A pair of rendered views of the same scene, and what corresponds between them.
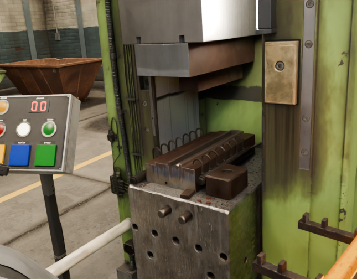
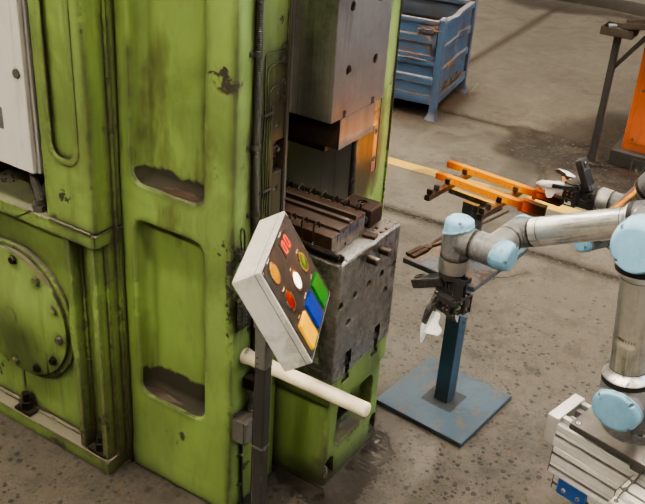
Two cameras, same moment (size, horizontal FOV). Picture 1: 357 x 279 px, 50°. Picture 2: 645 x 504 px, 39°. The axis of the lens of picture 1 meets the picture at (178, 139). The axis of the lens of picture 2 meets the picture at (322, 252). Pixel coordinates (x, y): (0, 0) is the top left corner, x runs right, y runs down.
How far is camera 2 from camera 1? 3.12 m
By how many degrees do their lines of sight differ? 87
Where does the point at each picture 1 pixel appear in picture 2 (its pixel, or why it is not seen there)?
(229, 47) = not seen: hidden behind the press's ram
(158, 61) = (355, 127)
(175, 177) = (352, 231)
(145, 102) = (275, 186)
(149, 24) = (353, 95)
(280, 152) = (363, 167)
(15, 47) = not seen: outside the picture
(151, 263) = (348, 330)
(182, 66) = (369, 124)
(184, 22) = (375, 85)
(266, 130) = (358, 154)
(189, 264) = (373, 296)
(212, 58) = not seen: hidden behind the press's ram
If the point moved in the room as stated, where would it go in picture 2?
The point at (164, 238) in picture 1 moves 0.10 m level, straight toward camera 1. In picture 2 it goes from (361, 291) to (391, 290)
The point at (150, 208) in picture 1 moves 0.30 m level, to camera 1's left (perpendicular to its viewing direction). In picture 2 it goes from (356, 272) to (366, 325)
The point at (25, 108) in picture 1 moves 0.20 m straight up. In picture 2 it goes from (282, 257) to (285, 185)
